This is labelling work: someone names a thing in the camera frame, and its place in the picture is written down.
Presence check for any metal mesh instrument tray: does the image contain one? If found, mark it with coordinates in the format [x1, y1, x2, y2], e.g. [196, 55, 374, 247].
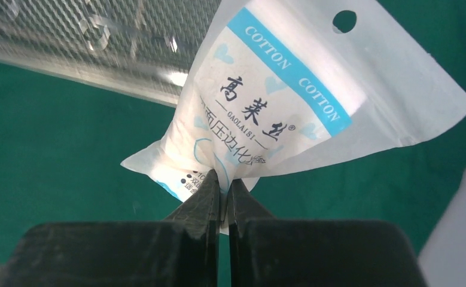
[0, 0, 220, 107]

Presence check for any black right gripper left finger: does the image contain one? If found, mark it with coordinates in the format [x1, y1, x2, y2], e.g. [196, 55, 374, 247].
[2, 170, 220, 286]

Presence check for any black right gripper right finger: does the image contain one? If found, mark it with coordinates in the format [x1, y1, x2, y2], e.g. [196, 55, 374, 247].
[228, 179, 427, 286]

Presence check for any white sterile packet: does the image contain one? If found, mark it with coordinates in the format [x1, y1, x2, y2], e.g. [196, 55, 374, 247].
[121, 0, 466, 233]

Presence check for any green surgical drape cloth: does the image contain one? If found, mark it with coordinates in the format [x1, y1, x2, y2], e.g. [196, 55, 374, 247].
[0, 57, 466, 287]

